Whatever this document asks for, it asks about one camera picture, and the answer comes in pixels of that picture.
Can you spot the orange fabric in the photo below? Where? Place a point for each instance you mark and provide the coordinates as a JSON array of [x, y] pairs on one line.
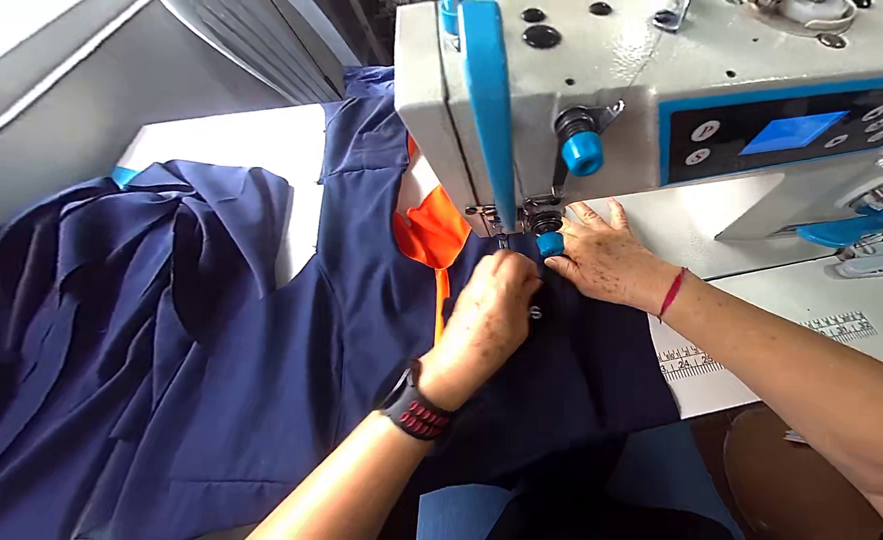
[[435, 232]]

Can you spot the person's right fingers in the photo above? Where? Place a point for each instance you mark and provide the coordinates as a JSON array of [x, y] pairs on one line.
[[568, 228]]

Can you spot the person's left hand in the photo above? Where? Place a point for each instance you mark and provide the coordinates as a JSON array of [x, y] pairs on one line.
[[488, 322]]

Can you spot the grey curtain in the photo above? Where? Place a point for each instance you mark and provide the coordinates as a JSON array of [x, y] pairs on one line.
[[250, 41]]

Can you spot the person's right thumb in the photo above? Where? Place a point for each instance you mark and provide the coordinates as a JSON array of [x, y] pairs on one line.
[[562, 267]]

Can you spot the person's right ring finger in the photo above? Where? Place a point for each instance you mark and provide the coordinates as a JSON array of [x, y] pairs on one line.
[[588, 215]]

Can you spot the white blue sewing machine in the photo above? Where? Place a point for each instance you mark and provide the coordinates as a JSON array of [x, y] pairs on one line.
[[621, 67]]

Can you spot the person's right little finger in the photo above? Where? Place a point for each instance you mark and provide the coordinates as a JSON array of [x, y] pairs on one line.
[[618, 214]]

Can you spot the person's legs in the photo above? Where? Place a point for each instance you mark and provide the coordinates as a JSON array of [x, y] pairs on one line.
[[460, 514]]

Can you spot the person's left forearm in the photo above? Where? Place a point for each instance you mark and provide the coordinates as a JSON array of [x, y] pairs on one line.
[[370, 472]]

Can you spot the person's right hand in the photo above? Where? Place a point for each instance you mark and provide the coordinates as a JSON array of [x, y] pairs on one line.
[[612, 264]]

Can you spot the person's right forearm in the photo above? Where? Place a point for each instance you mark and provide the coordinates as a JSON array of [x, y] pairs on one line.
[[779, 367]]

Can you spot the navy blue garment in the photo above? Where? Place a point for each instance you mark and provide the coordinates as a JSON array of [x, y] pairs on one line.
[[246, 375]]

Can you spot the white sewing table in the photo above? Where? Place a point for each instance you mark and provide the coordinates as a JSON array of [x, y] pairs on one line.
[[771, 300]]

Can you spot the brown round stool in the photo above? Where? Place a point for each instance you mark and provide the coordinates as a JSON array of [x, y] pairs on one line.
[[794, 480]]

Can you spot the person's body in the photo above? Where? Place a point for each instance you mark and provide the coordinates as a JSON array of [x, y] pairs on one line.
[[599, 517]]

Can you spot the person's left fingers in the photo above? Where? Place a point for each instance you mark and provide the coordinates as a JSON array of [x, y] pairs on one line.
[[516, 266]]

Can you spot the ruler tape strip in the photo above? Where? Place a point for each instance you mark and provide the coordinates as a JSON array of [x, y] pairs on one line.
[[687, 364]]

